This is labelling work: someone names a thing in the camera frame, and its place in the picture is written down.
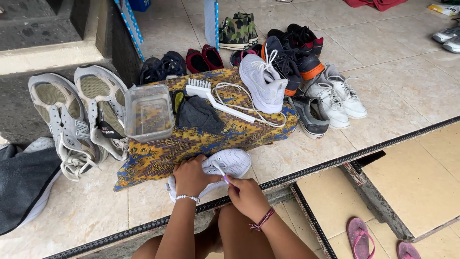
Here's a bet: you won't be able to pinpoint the person's left hand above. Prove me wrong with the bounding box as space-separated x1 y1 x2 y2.
173 155 223 198

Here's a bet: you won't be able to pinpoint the person's right hand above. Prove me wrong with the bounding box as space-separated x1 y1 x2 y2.
224 175 272 224

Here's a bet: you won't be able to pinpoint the purple white toothbrush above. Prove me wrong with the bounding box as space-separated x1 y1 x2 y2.
212 162 230 185

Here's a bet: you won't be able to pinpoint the white mesh sneaker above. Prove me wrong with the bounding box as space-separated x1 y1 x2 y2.
165 148 252 204
239 48 289 114

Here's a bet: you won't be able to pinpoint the yellow blue batik cloth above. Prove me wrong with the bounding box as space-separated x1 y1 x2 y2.
113 66 299 192

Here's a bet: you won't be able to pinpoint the person's bare legs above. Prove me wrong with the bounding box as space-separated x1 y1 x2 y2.
131 203 278 259

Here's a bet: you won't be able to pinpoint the dark grey rag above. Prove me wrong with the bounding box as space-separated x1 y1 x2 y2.
176 95 225 135

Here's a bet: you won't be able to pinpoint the black yellow sponge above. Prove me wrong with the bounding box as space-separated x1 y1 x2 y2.
170 90 186 114

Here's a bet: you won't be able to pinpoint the white scrubbing brush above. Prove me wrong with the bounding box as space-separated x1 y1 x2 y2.
185 78 256 124

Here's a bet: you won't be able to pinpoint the clear plastic container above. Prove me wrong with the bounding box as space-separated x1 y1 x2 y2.
124 84 176 144

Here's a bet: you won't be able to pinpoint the white shoelace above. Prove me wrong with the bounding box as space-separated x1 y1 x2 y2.
211 82 287 128

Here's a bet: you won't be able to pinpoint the grey slip-on shoe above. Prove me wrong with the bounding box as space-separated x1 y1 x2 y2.
287 95 330 140

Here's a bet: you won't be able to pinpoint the red flat shoe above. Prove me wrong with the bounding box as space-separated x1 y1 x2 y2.
185 48 210 75
201 44 225 71

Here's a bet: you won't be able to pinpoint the navy sandal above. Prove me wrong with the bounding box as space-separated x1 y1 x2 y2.
139 57 164 85
160 51 188 80

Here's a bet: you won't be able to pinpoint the black pink shoe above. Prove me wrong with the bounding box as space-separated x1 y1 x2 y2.
229 44 263 67

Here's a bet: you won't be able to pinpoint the navy orange sneaker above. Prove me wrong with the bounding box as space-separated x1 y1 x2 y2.
287 50 326 81
261 35 303 97

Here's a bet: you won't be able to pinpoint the white leather sneaker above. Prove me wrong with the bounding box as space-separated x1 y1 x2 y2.
323 64 368 119
303 77 351 130

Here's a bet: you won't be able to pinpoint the grey beige running shoe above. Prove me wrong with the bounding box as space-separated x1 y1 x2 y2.
28 73 108 182
74 65 130 162

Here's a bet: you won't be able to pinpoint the pink flip-flop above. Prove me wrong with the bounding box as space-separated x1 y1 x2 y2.
397 241 422 259
346 217 376 259

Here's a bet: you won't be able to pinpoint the camouflage high-top shoe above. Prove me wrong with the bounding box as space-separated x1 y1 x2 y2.
218 17 250 51
234 12 259 46

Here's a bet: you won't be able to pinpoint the black red sneaker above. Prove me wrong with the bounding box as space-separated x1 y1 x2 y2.
267 29 299 49
286 23 324 57

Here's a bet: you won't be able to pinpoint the blue dotted board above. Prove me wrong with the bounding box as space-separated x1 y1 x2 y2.
204 0 220 51
114 0 145 63

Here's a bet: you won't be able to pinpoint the blue plastic container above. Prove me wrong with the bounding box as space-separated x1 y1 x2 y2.
128 0 152 12

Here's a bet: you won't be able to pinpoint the dark grey towel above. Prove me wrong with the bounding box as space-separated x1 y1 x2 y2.
0 144 62 236

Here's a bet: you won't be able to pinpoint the red cloth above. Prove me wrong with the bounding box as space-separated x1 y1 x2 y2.
342 0 409 12

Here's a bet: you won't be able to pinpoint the grey white sneaker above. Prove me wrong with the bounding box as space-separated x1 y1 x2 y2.
442 35 460 54
432 24 460 44

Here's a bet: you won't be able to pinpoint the yellow white plastic packet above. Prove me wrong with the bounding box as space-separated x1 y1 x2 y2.
427 4 460 17

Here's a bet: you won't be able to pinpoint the white bead bracelet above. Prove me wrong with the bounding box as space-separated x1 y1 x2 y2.
175 194 200 204

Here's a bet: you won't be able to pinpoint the red braided bracelet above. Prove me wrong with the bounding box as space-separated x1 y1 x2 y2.
249 207 276 232

